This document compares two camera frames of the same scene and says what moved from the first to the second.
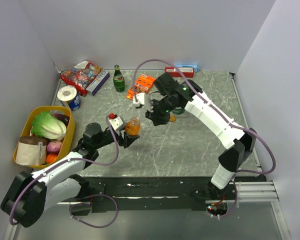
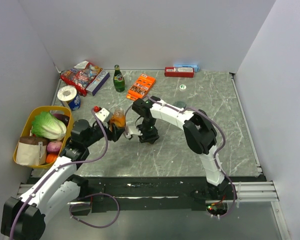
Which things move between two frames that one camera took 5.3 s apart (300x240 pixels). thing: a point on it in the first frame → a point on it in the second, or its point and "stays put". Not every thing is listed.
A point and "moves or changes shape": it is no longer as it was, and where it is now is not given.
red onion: [54, 146] stays put
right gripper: [157, 118] → [145, 137]
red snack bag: [80, 76] stays put
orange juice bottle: [133, 127] moves or changes shape
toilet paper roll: [68, 93] stays put
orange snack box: [143, 84] stays put
